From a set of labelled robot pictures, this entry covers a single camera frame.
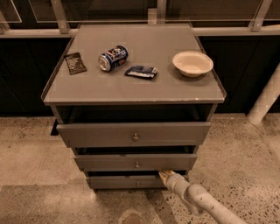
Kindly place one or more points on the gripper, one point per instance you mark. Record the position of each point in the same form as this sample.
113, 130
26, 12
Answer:
172, 179

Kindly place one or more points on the grey bottom drawer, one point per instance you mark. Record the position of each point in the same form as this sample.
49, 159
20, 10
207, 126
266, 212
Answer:
125, 182

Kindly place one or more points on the grey drawer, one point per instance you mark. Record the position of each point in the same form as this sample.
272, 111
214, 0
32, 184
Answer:
135, 162
125, 182
133, 134

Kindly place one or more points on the grey middle drawer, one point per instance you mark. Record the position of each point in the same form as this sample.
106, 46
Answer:
135, 162

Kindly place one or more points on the grey drawer cabinet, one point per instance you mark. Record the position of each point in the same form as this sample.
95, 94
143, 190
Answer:
96, 96

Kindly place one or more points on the grey top drawer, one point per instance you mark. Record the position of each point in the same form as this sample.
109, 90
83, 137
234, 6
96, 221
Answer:
133, 134

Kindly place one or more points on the blue white snack packet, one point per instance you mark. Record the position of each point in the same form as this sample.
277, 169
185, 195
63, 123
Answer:
146, 72

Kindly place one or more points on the white paper bowl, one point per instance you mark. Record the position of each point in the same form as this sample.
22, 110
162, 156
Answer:
192, 64

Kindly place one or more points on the blue soda can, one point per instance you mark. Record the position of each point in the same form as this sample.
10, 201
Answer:
113, 58

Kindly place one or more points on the dark brown snack packet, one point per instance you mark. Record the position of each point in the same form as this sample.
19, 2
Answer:
75, 64

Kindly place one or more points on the white diagonal post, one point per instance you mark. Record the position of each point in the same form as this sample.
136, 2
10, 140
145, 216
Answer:
266, 99

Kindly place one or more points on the metal window rail frame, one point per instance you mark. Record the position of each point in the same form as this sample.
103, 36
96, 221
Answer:
66, 18

